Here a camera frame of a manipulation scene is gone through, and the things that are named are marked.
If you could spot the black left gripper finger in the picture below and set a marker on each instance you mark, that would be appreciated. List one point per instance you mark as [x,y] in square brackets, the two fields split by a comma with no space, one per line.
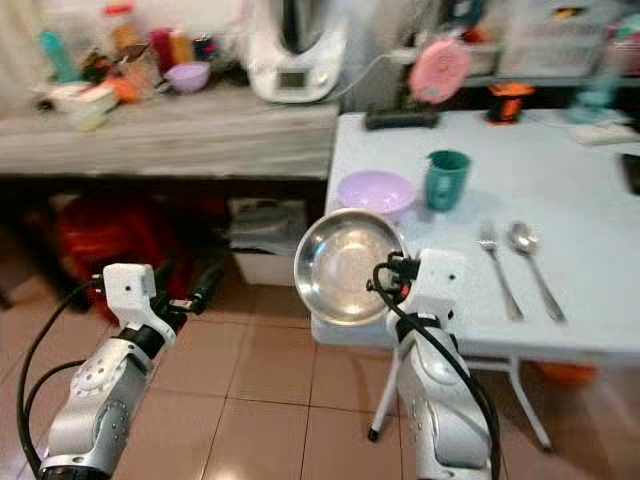
[166,277]
[210,282]

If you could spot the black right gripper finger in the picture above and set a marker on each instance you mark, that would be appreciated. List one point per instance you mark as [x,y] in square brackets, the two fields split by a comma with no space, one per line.
[391,271]

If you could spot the round steel plate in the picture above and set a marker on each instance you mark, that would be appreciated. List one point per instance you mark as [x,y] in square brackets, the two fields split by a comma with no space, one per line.
[345,265]

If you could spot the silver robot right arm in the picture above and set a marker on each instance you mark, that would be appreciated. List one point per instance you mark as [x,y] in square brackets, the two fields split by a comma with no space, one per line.
[440,400]

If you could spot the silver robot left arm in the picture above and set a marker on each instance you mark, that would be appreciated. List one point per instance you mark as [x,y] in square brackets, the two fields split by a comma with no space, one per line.
[105,400]

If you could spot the white storage box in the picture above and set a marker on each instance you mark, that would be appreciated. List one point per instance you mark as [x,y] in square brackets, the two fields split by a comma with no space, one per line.
[268,268]

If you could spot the red plastic stool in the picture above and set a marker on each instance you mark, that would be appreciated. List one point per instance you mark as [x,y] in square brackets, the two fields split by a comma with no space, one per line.
[105,240]

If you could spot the grey cloth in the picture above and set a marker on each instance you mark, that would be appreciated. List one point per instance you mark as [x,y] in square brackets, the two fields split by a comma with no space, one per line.
[265,228]

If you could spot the purple plastic plate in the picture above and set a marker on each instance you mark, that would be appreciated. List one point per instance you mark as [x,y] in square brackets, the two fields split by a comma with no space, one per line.
[375,190]

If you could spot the steel fork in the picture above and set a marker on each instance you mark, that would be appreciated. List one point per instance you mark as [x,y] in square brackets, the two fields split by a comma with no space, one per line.
[501,272]

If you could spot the teal plastic cup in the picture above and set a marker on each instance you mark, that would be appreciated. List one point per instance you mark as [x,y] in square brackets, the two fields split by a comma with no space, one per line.
[448,182]

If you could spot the steel spoon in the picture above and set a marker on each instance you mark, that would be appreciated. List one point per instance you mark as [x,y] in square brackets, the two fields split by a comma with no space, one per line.
[537,272]

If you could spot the grey wood-look counter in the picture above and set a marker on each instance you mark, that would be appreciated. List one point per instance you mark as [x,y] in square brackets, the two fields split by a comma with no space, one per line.
[160,140]

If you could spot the black flat device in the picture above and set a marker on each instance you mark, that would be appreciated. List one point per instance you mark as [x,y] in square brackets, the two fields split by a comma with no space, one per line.
[400,119]

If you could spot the white folding table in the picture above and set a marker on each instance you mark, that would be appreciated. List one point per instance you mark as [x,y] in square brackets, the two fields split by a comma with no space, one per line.
[550,180]

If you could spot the white plastic cup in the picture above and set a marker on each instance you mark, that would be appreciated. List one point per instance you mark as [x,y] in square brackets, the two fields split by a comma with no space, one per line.
[97,107]

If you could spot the orange plastic basin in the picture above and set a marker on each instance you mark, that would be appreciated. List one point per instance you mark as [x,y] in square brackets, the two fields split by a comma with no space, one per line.
[565,374]

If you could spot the small orange item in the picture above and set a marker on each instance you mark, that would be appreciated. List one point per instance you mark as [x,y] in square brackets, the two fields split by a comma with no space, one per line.
[127,89]

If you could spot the orange and black container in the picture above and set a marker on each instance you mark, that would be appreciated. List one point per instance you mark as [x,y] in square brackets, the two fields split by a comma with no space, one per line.
[510,102]

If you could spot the small purple bowl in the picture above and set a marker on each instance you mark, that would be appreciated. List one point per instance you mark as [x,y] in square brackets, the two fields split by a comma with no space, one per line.
[188,78]

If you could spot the pink round fan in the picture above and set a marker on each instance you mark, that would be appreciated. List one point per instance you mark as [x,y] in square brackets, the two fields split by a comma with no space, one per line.
[440,70]

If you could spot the white bowl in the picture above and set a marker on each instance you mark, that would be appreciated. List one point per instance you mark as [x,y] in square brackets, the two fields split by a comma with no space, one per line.
[63,95]

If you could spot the brown box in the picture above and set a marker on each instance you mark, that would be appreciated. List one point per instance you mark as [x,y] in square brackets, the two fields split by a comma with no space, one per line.
[140,68]

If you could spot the red container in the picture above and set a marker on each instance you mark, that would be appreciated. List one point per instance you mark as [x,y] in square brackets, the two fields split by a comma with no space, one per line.
[162,50]

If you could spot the yellow bottle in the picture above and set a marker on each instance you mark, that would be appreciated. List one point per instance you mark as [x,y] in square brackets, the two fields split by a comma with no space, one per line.
[182,47]

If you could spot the blue container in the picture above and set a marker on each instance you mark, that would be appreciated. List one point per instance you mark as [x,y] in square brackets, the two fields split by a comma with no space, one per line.
[206,47]

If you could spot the white kitchen appliance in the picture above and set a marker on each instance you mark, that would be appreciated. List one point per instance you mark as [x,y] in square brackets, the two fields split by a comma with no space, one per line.
[295,55]

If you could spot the white flat item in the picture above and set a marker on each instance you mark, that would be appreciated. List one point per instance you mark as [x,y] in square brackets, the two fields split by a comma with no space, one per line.
[605,134]

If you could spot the black flat item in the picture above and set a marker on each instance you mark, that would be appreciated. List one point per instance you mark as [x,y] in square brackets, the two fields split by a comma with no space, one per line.
[632,173]

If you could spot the teal bottle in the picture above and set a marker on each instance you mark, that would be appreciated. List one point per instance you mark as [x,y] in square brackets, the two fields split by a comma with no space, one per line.
[55,57]

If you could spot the jar with red lid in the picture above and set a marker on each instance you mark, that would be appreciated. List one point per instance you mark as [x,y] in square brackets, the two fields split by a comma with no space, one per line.
[122,30]

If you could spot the teal glass item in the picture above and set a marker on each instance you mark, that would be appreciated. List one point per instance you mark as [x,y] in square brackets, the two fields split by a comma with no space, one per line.
[595,102]

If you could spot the grey dish rack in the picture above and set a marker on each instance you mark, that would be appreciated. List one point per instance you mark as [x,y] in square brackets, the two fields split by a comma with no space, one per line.
[560,35]

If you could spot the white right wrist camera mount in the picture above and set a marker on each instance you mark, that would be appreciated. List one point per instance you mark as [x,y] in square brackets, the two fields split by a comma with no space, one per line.
[442,275]

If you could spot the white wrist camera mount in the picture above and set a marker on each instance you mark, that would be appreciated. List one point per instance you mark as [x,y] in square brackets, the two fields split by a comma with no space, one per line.
[442,275]
[130,295]

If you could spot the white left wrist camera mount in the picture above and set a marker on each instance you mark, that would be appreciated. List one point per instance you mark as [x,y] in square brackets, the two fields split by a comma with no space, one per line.
[130,295]

